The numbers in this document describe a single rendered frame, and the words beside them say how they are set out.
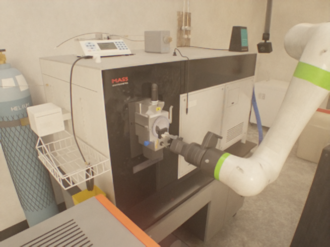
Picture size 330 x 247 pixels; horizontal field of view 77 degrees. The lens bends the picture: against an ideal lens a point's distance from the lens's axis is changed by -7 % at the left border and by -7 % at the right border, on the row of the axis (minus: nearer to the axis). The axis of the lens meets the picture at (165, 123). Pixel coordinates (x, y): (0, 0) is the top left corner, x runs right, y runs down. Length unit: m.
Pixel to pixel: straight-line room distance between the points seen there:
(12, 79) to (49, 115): 0.50
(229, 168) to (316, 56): 0.39
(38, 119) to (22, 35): 0.93
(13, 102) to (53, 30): 0.68
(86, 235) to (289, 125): 0.61
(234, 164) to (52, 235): 0.50
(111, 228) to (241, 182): 0.36
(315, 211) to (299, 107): 0.56
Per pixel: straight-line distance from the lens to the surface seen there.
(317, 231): 1.19
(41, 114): 1.04
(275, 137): 0.74
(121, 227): 0.56
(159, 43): 1.29
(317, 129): 3.28
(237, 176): 0.65
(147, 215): 1.14
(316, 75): 0.71
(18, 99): 1.49
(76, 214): 0.62
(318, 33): 0.73
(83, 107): 0.95
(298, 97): 0.71
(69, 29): 1.96
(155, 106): 0.85
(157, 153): 0.94
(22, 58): 1.85
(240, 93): 1.55
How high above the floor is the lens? 1.54
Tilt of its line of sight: 22 degrees down
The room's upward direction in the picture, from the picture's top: straight up
